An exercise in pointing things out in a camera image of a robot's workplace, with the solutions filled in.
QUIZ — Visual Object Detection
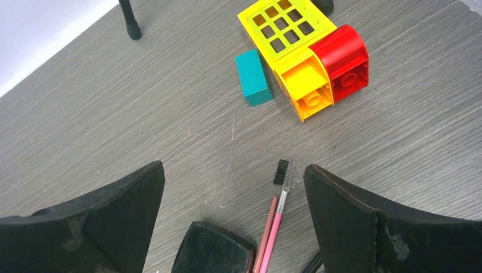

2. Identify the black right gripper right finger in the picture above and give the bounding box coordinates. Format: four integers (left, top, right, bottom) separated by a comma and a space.
304, 164, 481, 272

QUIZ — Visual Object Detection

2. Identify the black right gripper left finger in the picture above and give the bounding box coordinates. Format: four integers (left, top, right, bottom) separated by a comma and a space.
1, 160, 165, 272

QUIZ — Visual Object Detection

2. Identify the black makeup pencil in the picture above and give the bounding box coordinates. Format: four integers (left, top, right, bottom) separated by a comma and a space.
302, 251, 323, 273

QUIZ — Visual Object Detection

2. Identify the pink eyebrow brush comb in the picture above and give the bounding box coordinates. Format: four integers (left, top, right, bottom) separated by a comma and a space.
260, 159, 296, 273

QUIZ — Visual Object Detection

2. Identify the pink lip pencil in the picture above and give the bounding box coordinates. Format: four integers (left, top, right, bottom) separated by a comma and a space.
252, 196, 278, 273

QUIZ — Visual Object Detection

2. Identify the black compact case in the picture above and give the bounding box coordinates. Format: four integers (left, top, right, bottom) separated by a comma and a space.
171, 221, 256, 273

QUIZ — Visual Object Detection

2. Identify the teal wooden block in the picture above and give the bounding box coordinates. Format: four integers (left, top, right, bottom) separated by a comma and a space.
235, 49, 273, 107

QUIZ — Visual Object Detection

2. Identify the red toy block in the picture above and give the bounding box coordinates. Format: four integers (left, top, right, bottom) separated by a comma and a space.
310, 24, 369, 103

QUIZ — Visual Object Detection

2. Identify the black tripod stand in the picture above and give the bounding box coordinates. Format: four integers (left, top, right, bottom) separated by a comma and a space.
118, 0, 142, 40

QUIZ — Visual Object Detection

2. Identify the yellow toy block house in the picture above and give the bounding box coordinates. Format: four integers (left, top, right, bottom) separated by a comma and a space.
238, 0, 337, 121

